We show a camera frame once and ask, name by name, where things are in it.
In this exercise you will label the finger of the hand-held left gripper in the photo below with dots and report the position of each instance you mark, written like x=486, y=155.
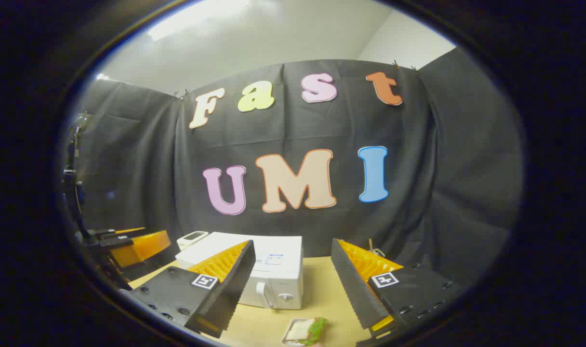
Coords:
x=143, y=246

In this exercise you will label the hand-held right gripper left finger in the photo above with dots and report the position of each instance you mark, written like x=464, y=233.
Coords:
x=235, y=284

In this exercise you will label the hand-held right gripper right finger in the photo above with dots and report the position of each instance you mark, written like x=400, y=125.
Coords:
x=353, y=284

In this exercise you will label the white microwave oven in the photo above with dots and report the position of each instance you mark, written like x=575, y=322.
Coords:
x=278, y=274

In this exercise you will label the lettuce sandwich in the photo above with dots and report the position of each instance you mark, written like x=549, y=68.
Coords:
x=307, y=331

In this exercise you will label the white plastic food tray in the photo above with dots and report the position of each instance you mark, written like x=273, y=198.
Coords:
x=287, y=337

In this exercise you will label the white toaster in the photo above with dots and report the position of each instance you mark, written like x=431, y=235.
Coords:
x=192, y=238

